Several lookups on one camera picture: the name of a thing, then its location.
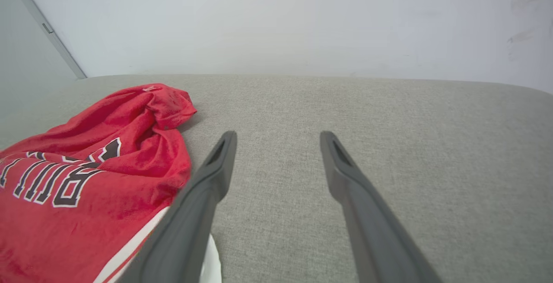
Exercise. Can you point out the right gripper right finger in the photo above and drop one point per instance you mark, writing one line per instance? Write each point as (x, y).
(371, 231)

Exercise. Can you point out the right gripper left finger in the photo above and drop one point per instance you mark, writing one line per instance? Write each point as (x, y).
(190, 222)

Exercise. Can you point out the red and white jersey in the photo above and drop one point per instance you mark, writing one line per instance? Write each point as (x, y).
(86, 188)

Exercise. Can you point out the grey metal door frame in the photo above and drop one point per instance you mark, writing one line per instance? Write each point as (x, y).
(47, 28)

